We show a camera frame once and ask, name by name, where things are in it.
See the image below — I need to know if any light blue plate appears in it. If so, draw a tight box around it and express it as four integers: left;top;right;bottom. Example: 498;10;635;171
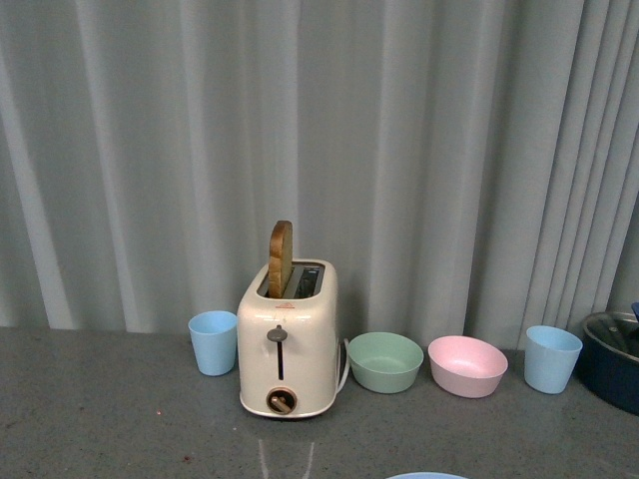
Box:
386;471;467;479

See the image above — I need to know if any brown bread slice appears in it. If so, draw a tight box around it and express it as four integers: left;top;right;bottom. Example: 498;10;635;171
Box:
268;221;293;298

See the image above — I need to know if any cream white toaster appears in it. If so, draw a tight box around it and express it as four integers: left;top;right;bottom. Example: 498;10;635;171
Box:
238;259;340;419

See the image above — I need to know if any green bowl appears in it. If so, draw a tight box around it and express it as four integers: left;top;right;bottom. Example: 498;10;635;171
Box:
347;332;424;394

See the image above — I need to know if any light blue cup behind toaster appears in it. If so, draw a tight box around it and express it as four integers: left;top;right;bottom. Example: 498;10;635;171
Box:
189;310;238;376

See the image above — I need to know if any grey curtain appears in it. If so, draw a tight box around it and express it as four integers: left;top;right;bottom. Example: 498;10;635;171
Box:
1;1;638;348

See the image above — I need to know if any pink bowl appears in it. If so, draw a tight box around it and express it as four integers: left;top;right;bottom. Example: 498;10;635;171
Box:
427;335;508;398

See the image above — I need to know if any light blue cup near pot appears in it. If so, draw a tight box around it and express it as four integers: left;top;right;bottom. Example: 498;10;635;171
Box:
524;325;583;394

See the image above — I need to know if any dark blue saucepan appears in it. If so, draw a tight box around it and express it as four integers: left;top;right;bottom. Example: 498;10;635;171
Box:
576;322;638;415

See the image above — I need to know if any glass pot lid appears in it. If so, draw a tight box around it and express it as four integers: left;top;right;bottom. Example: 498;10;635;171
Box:
583;311;638;362

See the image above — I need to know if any white toaster cable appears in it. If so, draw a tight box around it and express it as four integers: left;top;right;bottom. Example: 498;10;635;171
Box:
332;337;351;400

